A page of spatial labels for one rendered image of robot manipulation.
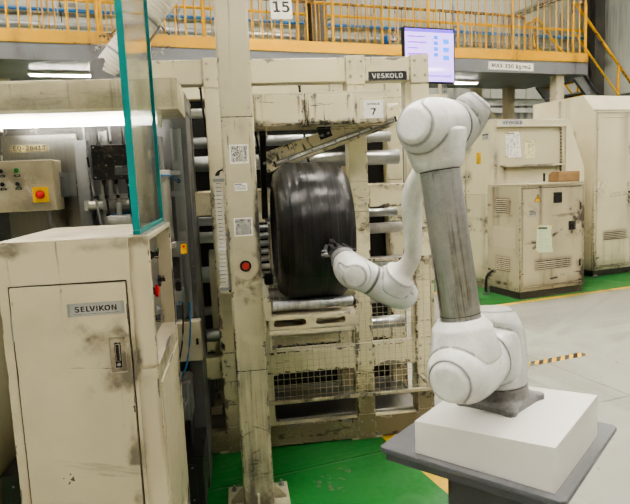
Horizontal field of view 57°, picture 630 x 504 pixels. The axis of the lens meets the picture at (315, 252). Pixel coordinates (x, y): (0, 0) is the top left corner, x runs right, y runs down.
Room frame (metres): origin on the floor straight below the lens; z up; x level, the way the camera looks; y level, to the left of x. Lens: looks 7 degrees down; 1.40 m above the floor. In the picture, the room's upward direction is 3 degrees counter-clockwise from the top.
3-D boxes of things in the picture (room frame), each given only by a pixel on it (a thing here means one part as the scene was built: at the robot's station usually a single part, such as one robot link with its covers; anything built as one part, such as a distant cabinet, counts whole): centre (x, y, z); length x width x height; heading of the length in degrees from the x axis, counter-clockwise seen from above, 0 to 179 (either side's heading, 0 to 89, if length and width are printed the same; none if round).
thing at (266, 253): (2.81, 0.31, 1.05); 0.20 x 0.15 x 0.30; 98
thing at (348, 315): (2.33, 0.02, 0.84); 0.36 x 0.09 x 0.06; 98
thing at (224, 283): (2.37, 0.37, 1.19); 0.05 x 0.04 x 0.48; 8
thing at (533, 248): (6.61, -2.52, 0.62); 0.91 x 0.58 x 1.25; 110
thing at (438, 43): (6.18, -1.25, 2.60); 0.60 x 0.05 x 0.55; 110
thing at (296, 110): (2.78, -0.04, 1.71); 0.61 x 0.25 x 0.15; 98
